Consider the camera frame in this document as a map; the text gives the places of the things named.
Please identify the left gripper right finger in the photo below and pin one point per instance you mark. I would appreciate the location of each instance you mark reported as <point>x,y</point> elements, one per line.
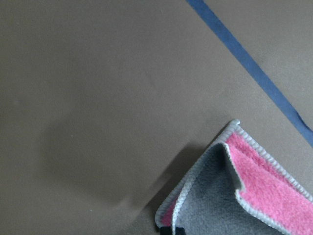
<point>179,231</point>

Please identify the pink towel with grey edge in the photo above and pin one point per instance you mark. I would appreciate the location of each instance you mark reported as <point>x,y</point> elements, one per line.
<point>237,188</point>

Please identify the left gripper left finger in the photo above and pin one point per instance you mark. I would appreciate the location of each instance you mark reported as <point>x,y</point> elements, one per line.
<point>165,231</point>

